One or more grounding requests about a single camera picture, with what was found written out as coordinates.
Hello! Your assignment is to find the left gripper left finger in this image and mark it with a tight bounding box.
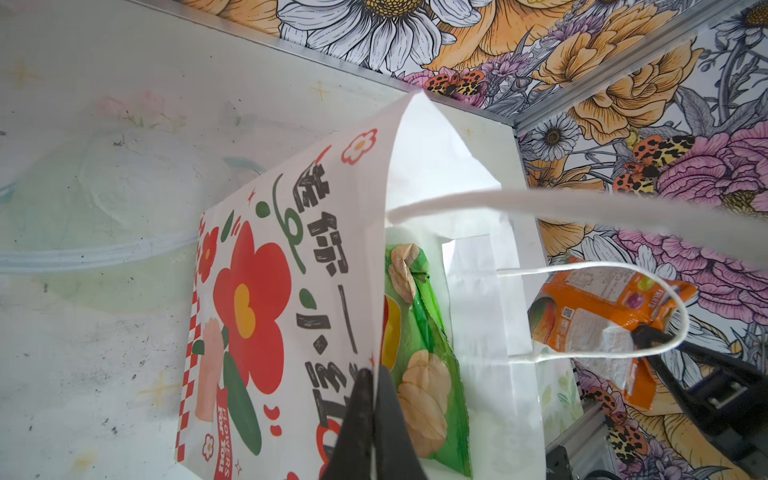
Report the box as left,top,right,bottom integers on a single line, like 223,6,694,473
321,369,374,480

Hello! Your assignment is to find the red orange snack packet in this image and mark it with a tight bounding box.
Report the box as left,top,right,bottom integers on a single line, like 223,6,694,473
528,262,697,409

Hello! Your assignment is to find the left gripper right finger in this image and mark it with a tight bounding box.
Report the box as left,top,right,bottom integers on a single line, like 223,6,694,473
373,365,427,480

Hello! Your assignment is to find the green chips bag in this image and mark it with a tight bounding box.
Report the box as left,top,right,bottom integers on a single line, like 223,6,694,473
380,243,473,478

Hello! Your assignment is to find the white paper bag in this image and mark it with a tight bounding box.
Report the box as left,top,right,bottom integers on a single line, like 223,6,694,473
177,92,767,479

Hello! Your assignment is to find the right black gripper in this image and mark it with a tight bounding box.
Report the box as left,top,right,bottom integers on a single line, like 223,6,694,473
629,323,768,480

